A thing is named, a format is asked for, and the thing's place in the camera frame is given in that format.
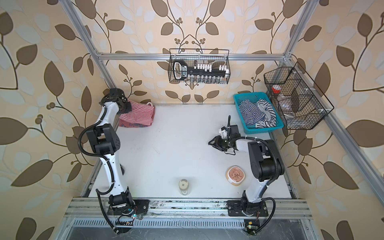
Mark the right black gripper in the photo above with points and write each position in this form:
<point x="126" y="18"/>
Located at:
<point x="217" y="143"/>

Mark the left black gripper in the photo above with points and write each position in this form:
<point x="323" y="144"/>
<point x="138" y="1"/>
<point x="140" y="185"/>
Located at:
<point x="128" y="107"/>

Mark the striped red white tank top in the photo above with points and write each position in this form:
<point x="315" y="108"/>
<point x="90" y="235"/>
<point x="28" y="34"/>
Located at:
<point x="141" y="113"/>

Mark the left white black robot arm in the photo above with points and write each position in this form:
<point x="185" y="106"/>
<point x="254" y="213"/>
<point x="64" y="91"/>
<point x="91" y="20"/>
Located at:
<point x="100" y="140"/>

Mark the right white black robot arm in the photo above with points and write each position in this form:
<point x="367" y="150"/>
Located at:
<point x="266" y="166"/>

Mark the navy white striped tank top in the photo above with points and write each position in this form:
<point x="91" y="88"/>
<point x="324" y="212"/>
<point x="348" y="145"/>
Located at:
<point x="258" y="115"/>

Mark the beige round container pink lid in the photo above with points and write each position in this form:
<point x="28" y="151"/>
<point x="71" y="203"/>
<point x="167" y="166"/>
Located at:
<point x="235" y="175"/>

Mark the teal plastic basket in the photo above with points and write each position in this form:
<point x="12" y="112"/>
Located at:
<point x="254" y="97"/>

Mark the small clear jar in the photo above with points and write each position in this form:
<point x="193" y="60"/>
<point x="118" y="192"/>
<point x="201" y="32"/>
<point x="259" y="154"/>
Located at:
<point x="184" y="187"/>

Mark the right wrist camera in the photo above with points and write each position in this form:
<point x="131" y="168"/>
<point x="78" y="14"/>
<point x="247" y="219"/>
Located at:
<point x="223" y="132"/>

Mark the black handled bottle rack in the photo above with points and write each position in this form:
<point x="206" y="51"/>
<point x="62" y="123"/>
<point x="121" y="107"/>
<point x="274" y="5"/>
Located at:
<point x="198" y="71"/>

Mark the black wire basket back wall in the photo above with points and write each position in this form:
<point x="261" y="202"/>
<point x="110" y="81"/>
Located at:
<point x="199" y="54"/>

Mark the black wire basket wall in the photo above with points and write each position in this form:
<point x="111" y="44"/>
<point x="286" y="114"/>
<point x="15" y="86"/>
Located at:
<point x="199" y="54"/>
<point x="299" y="100"/>

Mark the black wire basket right wall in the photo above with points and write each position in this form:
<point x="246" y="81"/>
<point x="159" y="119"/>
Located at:
<point x="299" y="100"/>

